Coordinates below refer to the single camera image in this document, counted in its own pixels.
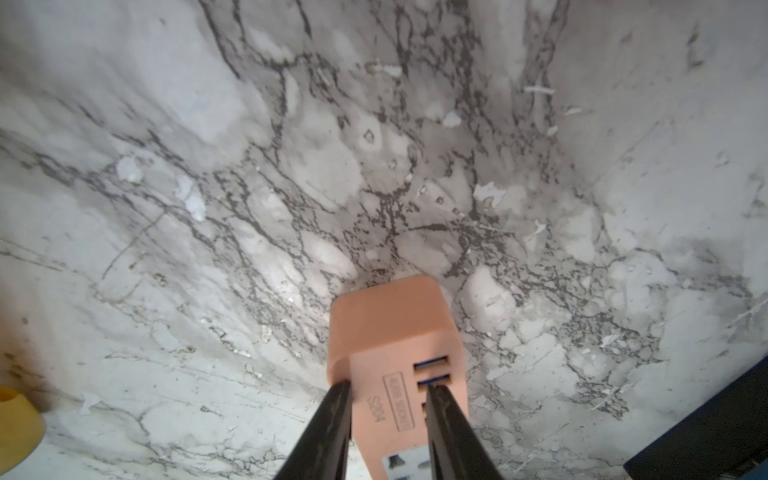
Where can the pink power strip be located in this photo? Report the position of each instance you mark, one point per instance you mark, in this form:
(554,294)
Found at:
(391,342)

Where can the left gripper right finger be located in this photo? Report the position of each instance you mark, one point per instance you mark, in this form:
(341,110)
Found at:
(455,451)

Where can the yellow toy shovel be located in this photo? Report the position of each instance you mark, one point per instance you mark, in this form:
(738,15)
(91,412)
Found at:
(22,428)

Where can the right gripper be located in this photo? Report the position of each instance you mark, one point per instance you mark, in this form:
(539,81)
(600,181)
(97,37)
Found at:
(725,438)

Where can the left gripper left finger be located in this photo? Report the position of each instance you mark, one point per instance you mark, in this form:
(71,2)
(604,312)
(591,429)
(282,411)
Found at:
(322,450)

